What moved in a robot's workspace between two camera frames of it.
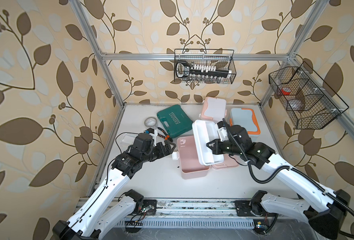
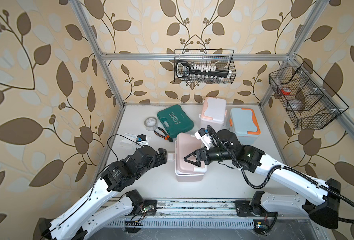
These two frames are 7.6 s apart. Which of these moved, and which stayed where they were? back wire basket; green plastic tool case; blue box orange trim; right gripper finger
Moved: right gripper finger
Stayed: blue box orange trim; green plastic tool case; back wire basket
